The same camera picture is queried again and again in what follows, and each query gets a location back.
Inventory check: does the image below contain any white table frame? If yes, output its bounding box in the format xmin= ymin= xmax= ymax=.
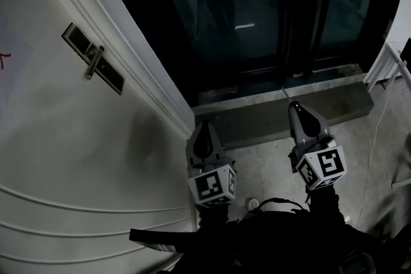
xmin=365 ymin=38 xmax=411 ymax=92

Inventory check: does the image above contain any white cable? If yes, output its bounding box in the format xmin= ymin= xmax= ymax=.
xmin=355 ymin=86 xmax=394 ymax=229

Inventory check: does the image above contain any grey mesh pouch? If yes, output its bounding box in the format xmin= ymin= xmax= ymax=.
xmin=345 ymin=252 xmax=377 ymax=274

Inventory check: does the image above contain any dark metal door lock plate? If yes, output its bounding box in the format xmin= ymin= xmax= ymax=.
xmin=61 ymin=22 xmax=125 ymax=96

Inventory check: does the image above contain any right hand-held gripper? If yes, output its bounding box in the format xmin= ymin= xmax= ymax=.
xmin=287 ymin=101 xmax=349 ymax=193

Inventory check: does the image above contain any black desk partition panel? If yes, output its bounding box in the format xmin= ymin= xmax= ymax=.
xmin=399 ymin=38 xmax=411 ymax=65

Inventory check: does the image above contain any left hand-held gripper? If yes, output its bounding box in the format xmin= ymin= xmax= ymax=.
xmin=186 ymin=120 xmax=238 ymax=209

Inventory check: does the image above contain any white panelled door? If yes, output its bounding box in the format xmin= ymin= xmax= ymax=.
xmin=0 ymin=0 xmax=195 ymax=274

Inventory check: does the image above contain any person's dark clothed torso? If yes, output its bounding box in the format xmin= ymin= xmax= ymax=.
xmin=153 ymin=198 xmax=411 ymax=274

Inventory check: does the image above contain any person's left forearm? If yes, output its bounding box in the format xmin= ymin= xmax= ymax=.
xmin=195 ymin=201 xmax=231 ymax=230

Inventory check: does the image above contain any paper sign with red letters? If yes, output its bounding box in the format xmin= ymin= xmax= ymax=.
xmin=0 ymin=14 xmax=35 ymax=115

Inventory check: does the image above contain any brushed metal door handle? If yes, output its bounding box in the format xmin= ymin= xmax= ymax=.
xmin=83 ymin=45 xmax=105 ymax=81

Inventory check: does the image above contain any person's right forearm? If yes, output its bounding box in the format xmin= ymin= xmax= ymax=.
xmin=304 ymin=184 xmax=350 ymax=229

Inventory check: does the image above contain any black cable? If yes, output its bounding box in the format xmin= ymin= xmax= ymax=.
xmin=253 ymin=197 xmax=310 ymax=219

